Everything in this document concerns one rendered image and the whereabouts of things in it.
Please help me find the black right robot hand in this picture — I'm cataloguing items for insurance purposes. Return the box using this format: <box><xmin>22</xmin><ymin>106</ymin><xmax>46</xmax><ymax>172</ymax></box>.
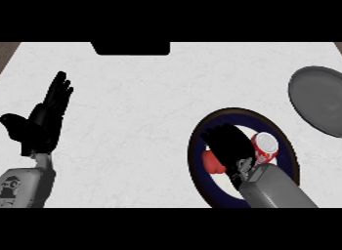
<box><xmin>199</xmin><ymin>123</ymin><xmax>256</xmax><ymax>189</ymax></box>

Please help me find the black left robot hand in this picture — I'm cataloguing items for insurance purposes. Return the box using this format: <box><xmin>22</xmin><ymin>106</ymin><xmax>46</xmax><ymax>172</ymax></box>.
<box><xmin>0</xmin><ymin>70</ymin><xmax>77</xmax><ymax>157</ymax></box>

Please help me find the red bell pepper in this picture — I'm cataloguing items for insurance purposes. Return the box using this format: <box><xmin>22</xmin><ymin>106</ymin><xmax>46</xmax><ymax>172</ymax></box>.
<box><xmin>199</xmin><ymin>147</ymin><xmax>228</xmax><ymax>176</ymax></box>

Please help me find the navy and white plate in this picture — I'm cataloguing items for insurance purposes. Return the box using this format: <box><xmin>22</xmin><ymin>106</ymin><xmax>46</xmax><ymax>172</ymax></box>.
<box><xmin>186</xmin><ymin>106</ymin><xmax>302</xmax><ymax>209</ymax></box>

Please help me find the grey pan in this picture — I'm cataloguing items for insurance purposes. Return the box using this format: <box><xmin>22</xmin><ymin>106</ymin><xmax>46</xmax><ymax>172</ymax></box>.
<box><xmin>287</xmin><ymin>65</ymin><xmax>342</xmax><ymax>140</ymax></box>

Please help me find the red and white can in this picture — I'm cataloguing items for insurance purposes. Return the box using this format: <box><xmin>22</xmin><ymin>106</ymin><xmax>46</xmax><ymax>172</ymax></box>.
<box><xmin>250</xmin><ymin>131</ymin><xmax>281</xmax><ymax>166</ymax></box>

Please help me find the black appliance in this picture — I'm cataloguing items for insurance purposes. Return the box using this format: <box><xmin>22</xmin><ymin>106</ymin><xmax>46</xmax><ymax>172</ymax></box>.
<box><xmin>88</xmin><ymin>41</ymin><xmax>171</xmax><ymax>57</ymax></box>

